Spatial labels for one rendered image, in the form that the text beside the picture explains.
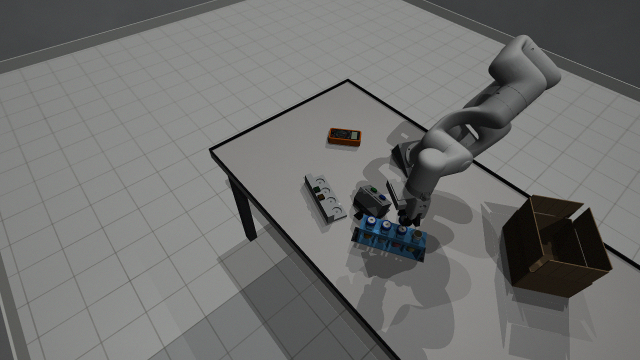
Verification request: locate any grey tube mouth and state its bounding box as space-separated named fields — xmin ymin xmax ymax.
xmin=412 ymin=229 xmax=423 ymax=240

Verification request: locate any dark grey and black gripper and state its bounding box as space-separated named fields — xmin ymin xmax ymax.
xmin=397 ymin=195 xmax=431 ymax=227

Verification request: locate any orange digital multimeter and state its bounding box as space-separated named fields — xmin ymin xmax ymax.
xmin=328 ymin=128 xmax=362 ymax=147

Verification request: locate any dark grey button housing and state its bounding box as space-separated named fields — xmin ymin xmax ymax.
xmin=353 ymin=185 xmax=392 ymax=220

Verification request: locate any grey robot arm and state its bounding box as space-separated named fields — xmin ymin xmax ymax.
xmin=386 ymin=35 xmax=562 ymax=210

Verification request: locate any black table edge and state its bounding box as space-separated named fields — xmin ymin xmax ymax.
xmin=209 ymin=79 xmax=640 ymax=360

